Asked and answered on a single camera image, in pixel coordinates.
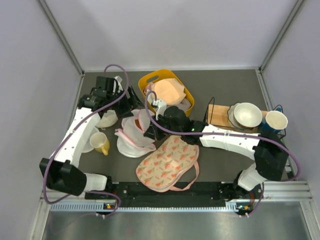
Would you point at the blue paper cup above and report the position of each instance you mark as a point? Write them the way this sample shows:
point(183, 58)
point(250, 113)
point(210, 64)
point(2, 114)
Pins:
point(274, 121)

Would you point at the white pink-trimmed mesh laundry bag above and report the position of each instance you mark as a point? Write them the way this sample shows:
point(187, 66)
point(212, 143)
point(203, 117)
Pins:
point(131, 133)

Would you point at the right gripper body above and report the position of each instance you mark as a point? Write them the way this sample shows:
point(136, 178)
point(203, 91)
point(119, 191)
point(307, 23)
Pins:
point(160, 133)

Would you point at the white ceramic bowl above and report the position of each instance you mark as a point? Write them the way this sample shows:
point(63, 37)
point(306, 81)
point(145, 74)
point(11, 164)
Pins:
point(248, 115)

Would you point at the grey garment in basket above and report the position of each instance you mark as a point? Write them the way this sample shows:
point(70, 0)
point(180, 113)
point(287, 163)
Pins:
point(186, 106)

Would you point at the yellow plastic basket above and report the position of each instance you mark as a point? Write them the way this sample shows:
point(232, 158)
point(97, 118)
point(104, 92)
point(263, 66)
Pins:
point(147, 81)

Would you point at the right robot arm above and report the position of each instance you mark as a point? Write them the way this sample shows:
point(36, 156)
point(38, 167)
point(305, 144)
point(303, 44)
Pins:
point(266, 149)

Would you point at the peach padded bra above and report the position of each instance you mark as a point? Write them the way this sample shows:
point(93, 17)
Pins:
point(169, 90)

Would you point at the scalloped white plate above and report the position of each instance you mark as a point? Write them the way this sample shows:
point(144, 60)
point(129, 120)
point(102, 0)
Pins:
point(231, 117)

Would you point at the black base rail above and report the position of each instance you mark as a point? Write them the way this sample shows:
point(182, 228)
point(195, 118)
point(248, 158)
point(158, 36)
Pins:
point(200, 194)

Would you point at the empty pink-trimmed mesh laundry bag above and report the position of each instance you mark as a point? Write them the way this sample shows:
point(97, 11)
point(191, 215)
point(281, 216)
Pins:
point(131, 150)

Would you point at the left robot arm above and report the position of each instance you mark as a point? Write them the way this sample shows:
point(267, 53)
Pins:
point(60, 172)

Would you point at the yellow mug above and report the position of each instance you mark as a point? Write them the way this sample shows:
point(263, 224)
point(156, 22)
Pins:
point(100, 143)

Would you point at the white garment in basket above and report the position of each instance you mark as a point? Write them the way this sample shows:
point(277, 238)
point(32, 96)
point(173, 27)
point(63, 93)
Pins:
point(151, 96)

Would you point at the black wire wooden rack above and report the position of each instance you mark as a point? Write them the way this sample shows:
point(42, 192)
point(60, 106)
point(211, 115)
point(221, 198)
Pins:
point(217, 115)

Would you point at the white saucer plate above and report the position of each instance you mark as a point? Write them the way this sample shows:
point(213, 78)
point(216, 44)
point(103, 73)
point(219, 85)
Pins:
point(87, 147)

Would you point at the tulip print bra bag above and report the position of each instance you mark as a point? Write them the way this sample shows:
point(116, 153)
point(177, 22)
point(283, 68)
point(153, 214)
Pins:
point(162, 169)

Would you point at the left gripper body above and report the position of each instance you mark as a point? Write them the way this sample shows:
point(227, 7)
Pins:
point(122, 107)

